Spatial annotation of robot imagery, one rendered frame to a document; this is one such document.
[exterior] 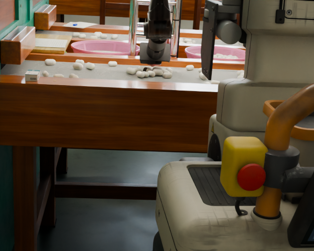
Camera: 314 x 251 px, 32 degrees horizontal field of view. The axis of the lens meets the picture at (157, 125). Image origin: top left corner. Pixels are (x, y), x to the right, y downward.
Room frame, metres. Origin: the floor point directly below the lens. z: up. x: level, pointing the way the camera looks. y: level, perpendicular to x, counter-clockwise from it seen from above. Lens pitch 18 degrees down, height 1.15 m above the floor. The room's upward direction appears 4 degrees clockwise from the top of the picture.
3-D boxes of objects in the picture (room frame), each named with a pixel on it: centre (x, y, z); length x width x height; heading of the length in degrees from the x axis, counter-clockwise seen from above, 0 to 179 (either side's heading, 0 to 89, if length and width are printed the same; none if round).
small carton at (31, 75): (1.52, 0.36, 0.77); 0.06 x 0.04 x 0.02; 5
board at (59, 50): (2.07, 0.43, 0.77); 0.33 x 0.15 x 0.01; 5
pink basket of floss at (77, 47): (2.09, 0.22, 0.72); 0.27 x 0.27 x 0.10
